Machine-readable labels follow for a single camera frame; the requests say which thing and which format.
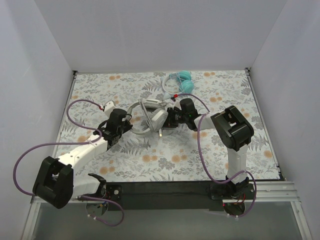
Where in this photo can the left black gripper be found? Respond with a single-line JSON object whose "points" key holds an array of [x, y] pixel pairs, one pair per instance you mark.
{"points": [[125, 124]]}

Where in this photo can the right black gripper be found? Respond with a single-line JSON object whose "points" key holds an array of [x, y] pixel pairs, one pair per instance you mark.
{"points": [[169, 117]]}

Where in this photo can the teal white headphones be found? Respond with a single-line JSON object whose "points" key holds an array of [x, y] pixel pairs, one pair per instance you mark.
{"points": [[184, 80]]}

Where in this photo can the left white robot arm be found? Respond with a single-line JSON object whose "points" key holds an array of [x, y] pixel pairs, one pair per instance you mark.
{"points": [[55, 182]]}

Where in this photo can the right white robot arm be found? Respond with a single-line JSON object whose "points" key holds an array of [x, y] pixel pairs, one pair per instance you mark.
{"points": [[234, 131]]}

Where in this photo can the floral table mat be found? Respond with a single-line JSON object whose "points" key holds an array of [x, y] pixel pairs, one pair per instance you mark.
{"points": [[177, 154]]}

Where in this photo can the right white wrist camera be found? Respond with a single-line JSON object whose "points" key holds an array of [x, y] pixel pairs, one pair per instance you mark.
{"points": [[174, 99]]}

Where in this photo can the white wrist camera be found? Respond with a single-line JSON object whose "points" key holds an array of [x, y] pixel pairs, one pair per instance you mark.
{"points": [[174, 99], [108, 107]]}

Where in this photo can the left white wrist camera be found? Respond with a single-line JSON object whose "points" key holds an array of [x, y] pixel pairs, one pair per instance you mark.
{"points": [[108, 107]]}

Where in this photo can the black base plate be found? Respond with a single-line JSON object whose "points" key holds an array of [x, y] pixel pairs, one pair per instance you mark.
{"points": [[175, 195]]}

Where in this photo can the aluminium frame rail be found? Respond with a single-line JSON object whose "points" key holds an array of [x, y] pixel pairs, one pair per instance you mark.
{"points": [[44, 222]]}

